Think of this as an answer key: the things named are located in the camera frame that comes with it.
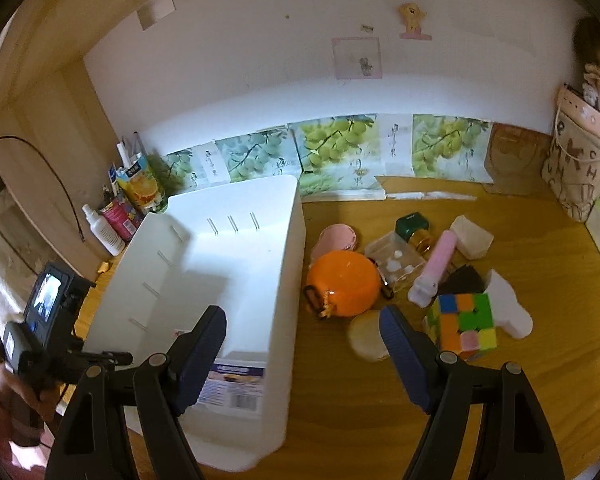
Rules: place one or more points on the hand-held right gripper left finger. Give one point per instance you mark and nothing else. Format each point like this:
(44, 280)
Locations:
(202, 355)

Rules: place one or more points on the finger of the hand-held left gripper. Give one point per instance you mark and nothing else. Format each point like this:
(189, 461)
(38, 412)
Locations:
(115, 358)

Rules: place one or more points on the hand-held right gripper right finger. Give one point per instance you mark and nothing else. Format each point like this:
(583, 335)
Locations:
(405, 365)

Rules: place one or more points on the cream round powder puff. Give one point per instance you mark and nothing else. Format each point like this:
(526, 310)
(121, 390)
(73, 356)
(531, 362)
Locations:
(365, 337)

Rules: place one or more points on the colourful puzzle cube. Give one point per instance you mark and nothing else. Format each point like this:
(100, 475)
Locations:
(462, 320)

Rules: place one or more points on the white plastic storage bin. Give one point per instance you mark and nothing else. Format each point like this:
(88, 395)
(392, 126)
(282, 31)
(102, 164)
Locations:
(220, 280)

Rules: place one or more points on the black charger block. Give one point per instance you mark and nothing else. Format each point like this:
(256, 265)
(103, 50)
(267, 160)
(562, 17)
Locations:
(462, 280)

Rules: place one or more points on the orange round tape measure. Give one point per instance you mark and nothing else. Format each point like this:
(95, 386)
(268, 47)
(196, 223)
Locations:
(342, 282)

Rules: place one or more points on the clear plastic box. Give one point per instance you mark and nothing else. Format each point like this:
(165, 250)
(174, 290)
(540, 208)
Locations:
(395, 260)

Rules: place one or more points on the pink tube with white cap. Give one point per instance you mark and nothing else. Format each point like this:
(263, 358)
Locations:
(442, 255)

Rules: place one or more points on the small white box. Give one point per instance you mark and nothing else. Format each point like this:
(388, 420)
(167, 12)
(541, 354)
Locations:
(472, 237)

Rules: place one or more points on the person's left hand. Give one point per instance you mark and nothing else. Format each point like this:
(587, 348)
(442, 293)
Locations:
(2, 382)

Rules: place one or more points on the clear packet with blue label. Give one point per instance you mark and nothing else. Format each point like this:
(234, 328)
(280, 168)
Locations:
(235, 385)

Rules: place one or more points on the small yellow scrap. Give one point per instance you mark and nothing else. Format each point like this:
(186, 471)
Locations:
(104, 266)

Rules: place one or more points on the white lace cloth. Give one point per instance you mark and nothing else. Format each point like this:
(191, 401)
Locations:
(5, 260)

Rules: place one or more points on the white spray bottle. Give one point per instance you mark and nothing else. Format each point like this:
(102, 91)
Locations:
(105, 235)

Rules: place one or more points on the pink printed can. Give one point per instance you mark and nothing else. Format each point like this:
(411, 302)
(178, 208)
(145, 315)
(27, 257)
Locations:
(122, 217)

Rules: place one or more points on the pink round compact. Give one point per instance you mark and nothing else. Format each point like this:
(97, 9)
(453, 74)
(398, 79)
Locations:
(332, 240)

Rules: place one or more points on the orange juice carton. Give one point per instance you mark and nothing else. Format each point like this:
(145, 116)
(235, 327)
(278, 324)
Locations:
(140, 185)

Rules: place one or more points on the grape print poster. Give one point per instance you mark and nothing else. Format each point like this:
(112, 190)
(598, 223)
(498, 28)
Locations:
(445, 145)
(330, 150)
(255, 155)
(185, 167)

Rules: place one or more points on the brown paper bag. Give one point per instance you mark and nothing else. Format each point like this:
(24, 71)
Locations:
(517, 155)

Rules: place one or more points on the woven lettered bag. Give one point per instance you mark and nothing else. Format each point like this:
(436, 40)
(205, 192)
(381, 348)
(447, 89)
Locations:
(575, 170)

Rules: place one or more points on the wooden cabinet panel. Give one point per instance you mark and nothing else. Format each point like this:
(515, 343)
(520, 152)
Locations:
(40, 85)

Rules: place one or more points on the pink power strip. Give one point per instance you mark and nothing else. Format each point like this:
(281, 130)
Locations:
(582, 110)

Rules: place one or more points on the plush doll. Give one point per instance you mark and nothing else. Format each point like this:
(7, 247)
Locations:
(595, 80)

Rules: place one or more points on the translucent tape patch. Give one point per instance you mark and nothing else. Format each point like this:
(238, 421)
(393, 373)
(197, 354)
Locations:
(155, 7)

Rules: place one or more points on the pink paper wall sheet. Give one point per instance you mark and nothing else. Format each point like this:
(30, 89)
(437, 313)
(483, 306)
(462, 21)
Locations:
(355, 57)

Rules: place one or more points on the yellow cartoon wall sticker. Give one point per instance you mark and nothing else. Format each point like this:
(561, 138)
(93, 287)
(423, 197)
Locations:
(414, 20)

